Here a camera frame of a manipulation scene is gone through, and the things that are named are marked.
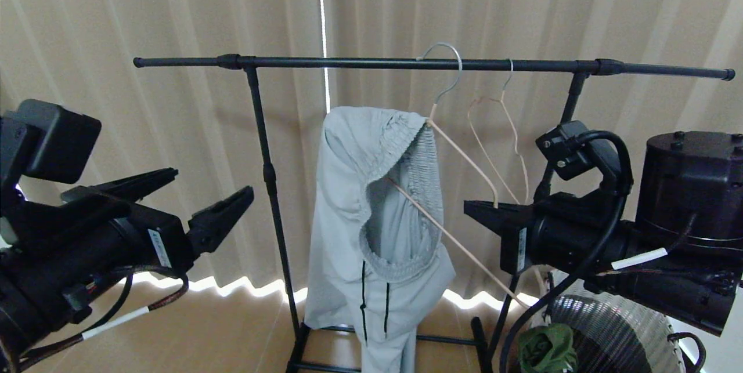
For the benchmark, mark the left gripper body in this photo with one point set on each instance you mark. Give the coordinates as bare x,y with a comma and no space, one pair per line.
116,251

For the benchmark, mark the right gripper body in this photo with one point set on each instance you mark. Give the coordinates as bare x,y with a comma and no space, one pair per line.
569,234

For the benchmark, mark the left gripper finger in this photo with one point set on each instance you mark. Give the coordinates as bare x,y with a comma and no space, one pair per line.
217,219
127,184

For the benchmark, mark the pale grey shorts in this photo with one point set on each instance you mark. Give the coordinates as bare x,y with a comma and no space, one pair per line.
342,234

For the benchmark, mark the pink clothes hanger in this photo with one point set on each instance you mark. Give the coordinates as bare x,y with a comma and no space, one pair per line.
464,158
514,129

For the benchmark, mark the white laundry basket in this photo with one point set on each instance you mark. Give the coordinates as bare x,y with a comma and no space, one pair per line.
615,332

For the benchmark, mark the black clothes rack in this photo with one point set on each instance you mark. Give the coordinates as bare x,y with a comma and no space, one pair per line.
371,63

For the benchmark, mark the green garment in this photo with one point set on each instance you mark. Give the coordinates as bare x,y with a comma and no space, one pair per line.
545,350

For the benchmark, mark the beige curtain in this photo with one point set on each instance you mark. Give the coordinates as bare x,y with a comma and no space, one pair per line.
145,13

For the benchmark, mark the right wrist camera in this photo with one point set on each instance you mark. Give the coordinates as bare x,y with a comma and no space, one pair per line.
572,149

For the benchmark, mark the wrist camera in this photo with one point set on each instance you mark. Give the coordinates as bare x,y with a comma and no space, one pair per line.
52,141
572,149

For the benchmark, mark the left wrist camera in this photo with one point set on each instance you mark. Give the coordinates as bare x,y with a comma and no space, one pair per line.
52,141

